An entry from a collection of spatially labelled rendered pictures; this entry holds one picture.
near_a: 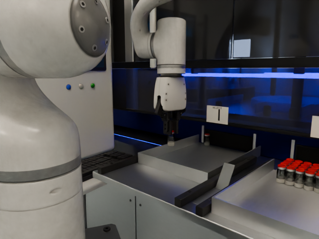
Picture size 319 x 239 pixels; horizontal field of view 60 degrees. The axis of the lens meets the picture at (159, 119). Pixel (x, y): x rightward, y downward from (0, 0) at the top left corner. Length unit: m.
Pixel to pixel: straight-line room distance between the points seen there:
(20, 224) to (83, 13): 0.25
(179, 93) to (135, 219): 0.80
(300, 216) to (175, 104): 0.42
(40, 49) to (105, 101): 0.95
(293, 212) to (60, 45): 0.55
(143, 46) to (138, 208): 0.83
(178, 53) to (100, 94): 0.53
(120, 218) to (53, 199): 1.17
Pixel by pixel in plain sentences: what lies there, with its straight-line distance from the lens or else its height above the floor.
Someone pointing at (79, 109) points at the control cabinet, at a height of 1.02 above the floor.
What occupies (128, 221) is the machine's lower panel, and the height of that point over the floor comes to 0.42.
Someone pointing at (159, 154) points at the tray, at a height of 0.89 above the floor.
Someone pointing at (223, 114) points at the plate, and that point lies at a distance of 0.96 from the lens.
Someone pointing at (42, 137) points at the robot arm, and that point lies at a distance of 0.35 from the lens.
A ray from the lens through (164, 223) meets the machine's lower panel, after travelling 1.29.
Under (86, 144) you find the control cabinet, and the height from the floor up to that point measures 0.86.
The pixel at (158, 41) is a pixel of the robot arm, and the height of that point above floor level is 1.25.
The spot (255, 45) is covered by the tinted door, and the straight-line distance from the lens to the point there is 0.92.
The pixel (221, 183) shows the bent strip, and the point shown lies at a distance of 0.72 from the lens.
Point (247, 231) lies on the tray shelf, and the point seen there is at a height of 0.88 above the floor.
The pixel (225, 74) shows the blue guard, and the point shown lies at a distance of 0.95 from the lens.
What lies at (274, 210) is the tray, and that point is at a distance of 0.66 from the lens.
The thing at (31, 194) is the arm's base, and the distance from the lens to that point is 0.37.
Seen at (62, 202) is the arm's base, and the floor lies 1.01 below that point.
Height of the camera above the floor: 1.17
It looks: 10 degrees down
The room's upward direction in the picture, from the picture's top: straight up
